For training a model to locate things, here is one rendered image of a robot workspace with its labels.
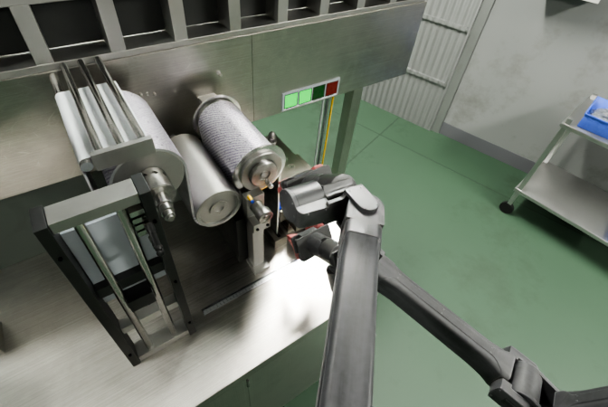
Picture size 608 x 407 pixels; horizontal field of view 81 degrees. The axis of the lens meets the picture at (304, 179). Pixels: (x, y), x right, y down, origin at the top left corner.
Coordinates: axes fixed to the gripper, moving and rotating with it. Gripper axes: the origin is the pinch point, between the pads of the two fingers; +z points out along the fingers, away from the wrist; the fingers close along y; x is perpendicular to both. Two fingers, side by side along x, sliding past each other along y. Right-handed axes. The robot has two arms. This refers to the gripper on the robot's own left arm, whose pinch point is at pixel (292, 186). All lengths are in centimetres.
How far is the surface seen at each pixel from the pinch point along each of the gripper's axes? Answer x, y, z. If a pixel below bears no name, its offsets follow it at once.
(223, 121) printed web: 18.4, -2.5, 22.0
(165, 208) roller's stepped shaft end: 5.9, -25.5, 0.4
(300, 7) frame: 46, 37, 32
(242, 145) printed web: 11.5, -2.8, 13.9
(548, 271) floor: -129, 173, 54
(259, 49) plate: 35.6, 17.9, 30.2
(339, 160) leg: -18, 76, 96
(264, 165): 5.4, -0.3, 10.4
